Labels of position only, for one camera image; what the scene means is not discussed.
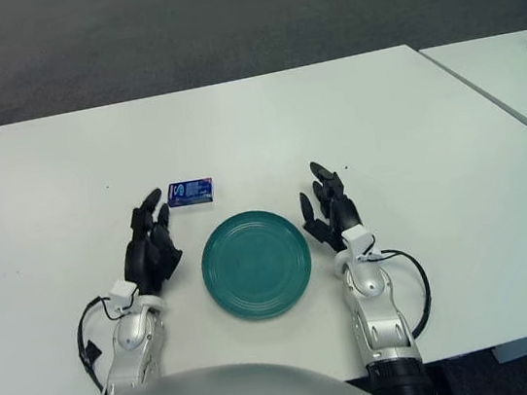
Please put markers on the white neighbouring table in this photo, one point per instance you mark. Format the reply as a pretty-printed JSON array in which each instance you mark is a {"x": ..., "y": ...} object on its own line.
[{"x": 501, "y": 71}]

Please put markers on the blue gum pack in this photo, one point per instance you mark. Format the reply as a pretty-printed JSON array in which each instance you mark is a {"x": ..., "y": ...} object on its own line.
[{"x": 191, "y": 193}]

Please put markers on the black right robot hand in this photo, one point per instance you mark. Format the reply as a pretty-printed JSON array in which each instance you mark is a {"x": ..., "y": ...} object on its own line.
[{"x": 344, "y": 211}]

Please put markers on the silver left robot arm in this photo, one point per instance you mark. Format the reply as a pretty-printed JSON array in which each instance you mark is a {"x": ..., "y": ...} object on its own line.
[{"x": 128, "y": 339}]

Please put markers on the teal round plate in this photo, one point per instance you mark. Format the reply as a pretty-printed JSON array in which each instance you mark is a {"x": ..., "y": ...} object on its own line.
[{"x": 256, "y": 265}]

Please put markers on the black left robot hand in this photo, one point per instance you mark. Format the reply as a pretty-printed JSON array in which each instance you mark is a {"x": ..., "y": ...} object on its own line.
[{"x": 147, "y": 258}]

